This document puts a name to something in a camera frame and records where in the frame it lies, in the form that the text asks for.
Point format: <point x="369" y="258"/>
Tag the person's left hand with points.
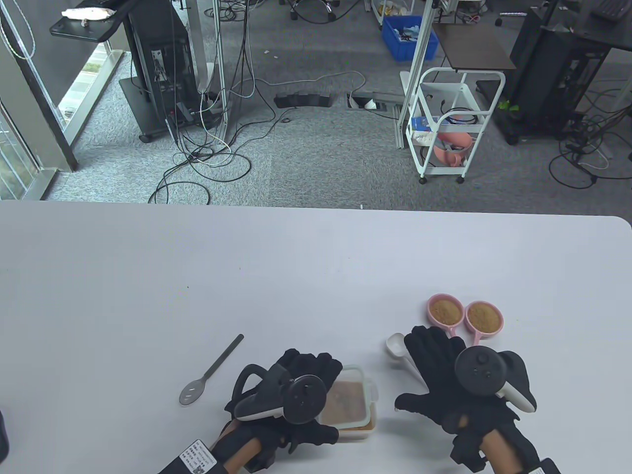
<point x="316" y="365"/>

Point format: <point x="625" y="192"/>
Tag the person's right hand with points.
<point x="434" y="360"/>

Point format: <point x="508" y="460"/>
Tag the white plastic coffee spoon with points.
<point x="395" y="345"/>

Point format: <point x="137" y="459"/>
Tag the scooped brown sugar granules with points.
<point x="444" y="312"/>
<point x="481" y="318"/>

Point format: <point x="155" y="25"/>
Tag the clear container lid green seal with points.
<point x="355" y="395"/>

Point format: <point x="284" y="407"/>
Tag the clear plastic sugar container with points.
<point x="355" y="433"/>

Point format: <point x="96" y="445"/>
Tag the grey disposable spoon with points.
<point x="190" y="394"/>

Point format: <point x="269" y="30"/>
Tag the person's left forearm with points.
<point x="242" y="454"/>

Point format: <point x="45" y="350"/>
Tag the person's right forearm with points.
<point x="501" y="452"/>

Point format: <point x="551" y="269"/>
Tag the black white hand controller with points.
<point x="296" y="400"/>
<point x="479" y="370"/>

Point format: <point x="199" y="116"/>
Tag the black wrist band white label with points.
<point x="543" y="466"/>
<point x="195" y="456"/>

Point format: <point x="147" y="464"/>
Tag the pink plastic basin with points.
<point x="461" y="138"/>

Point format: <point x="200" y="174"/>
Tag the blue white box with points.
<point x="419" y="123"/>

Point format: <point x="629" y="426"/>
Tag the small green object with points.
<point x="504" y="104"/>

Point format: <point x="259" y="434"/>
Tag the black power strip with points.
<point x="301" y="99"/>

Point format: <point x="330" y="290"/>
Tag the white rolling cart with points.
<point x="449" y="94"/>

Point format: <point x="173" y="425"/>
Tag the grey floor socket box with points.
<point x="375" y="96"/>

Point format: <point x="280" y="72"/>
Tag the blue plastic bin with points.
<point x="395" y="47"/>

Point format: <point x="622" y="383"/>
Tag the brown top stand table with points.
<point x="474" y="47"/>

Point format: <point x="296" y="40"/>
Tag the black computer rack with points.
<point x="543" y="59"/>

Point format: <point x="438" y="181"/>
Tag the office chair wheel base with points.
<point x="326" y="7"/>

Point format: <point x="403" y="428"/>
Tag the black desk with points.
<point x="607" y="34"/>

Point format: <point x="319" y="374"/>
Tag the black wheeled equipment stand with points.
<point x="158" y="29"/>

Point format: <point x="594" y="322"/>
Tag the black keyboard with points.
<point x="612" y="7"/>

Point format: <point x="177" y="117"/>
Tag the black tray shelf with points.
<point x="79" y="30"/>

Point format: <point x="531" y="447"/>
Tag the white cloth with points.
<point x="89" y="13"/>

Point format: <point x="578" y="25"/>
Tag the silver metal frame post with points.
<point x="220" y="59"/>
<point x="417" y="49"/>

